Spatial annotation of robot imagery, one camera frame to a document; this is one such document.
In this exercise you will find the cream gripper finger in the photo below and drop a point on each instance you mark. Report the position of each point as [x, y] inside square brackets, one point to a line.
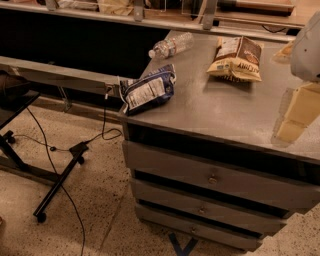
[303, 109]

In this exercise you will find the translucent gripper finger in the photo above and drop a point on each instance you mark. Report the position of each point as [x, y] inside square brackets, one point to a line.
[284, 130]

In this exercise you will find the blue chip bag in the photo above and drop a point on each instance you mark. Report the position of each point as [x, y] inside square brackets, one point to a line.
[154, 89]

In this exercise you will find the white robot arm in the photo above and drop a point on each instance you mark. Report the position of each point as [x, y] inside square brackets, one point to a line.
[305, 56]

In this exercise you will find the yellow snack bag at edge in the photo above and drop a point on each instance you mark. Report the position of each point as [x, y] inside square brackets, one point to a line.
[284, 54]

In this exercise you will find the brown yellow chip bag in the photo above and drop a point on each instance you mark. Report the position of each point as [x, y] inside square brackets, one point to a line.
[237, 59]

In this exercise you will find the wooden back shelf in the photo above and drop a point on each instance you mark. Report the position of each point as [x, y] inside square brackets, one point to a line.
[221, 23]

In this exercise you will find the grey drawer cabinet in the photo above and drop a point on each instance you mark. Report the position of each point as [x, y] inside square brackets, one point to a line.
[230, 124]

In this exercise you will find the top grey drawer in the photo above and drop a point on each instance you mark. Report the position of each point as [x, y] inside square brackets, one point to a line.
[261, 188]

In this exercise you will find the grey drawer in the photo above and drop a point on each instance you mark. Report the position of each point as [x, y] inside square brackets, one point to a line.
[261, 188]
[170, 199]
[198, 229]

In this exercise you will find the clear plastic water bottle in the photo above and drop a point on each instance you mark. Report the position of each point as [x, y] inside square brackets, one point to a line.
[172, 46]

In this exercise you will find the middle grey drawer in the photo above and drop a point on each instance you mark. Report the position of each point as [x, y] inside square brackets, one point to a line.
[170, 199]

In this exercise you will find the bottom grey drawer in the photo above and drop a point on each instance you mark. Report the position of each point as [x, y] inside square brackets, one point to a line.
[198, 229]

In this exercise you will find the grey metal rail beam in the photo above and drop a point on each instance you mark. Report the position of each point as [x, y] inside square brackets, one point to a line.
[63, 77]

